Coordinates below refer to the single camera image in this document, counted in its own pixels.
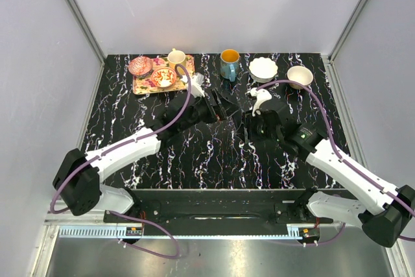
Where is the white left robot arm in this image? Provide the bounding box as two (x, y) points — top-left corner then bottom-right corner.
(53, 89), (239, 222)

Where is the white scalloped bowl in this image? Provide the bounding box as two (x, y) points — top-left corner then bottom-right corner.
(248, 57), (278, 83)

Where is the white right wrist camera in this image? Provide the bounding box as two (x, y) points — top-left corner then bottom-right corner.
(248, 88), (272, 117)

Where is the pink patterned bowl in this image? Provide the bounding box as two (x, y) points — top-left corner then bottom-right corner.
(128, 56), (153, 78)

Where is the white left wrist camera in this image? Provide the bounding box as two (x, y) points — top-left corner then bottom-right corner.
(180, 73), (206, 98)

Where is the orange patterned bowl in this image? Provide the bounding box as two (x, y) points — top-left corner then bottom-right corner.
(150, 67), (177, 89)

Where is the floral rectangular tray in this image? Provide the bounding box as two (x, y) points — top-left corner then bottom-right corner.
(128, 56), (187, 95)

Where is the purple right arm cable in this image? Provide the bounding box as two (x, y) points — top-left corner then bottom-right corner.
(252, 79), (415, 242)

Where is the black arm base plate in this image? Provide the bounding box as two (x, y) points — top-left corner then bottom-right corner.
(102, 188), (335, 224)

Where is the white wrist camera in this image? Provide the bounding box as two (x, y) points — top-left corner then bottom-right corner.
(180, 73), (206, 98)
(248, 88), (272, 117)

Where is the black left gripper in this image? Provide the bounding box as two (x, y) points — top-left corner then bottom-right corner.
(180, 89), (240, 132)

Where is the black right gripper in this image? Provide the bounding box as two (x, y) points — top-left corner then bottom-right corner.
(235, 108), (282, 143)

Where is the aluminium front rail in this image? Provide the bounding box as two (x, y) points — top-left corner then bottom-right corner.
(44, 211), (341, 239)

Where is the cream round bowl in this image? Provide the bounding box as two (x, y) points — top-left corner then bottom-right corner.
(287, 66), (314, 90)

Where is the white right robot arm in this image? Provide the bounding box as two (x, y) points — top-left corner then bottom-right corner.
(240, 100), (414, 248)

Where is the blue mug orange inside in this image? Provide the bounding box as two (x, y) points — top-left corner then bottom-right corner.
(220, 49), (240, 82)

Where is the yellow mug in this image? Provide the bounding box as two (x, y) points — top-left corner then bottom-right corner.
(167, 48), (186, 69)

